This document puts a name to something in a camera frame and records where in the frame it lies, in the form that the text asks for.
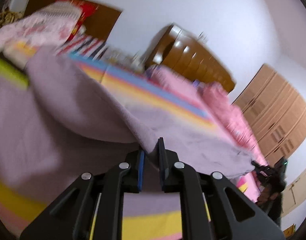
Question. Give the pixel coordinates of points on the lilac fleece pants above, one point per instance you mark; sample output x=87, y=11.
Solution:
x=92, y=119

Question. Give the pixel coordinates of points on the glossy brown padded headboard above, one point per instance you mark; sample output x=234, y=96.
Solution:
x=179, y=50

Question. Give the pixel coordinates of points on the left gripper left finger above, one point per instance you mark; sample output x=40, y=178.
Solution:
x=91, y=207

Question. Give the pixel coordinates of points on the nightstand with floral cover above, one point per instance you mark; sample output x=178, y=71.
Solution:
x=121, y=59

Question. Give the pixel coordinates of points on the dark brown flat headboard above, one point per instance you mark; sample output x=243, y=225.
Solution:
x=98, y=25

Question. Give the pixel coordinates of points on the red embroidered pillow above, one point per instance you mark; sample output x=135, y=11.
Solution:
x=88, y=9

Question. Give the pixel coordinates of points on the red black plaid sheet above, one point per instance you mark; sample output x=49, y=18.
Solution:
x=85, y=46

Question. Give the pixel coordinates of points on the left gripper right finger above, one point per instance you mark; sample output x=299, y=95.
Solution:
x=211, y=206

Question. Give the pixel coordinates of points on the right hand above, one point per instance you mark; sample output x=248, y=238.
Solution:
x=266, y=194

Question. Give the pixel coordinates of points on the pink bed sheet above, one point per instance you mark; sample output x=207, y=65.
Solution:
x=175, y=111

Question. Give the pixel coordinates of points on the pink crumpled quilt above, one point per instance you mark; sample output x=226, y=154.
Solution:
x=229, y=115

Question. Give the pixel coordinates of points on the light wooden wardrobe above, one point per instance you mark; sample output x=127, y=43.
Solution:
x=276, y=113

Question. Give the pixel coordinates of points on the rainbow striped blanket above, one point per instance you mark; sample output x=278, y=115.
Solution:
x=155, y=92

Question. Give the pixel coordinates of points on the leopard print cushion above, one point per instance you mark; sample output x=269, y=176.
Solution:
x=8, y=17

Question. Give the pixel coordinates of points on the pink floral folded quilt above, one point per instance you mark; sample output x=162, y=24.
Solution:
x=51, y=25

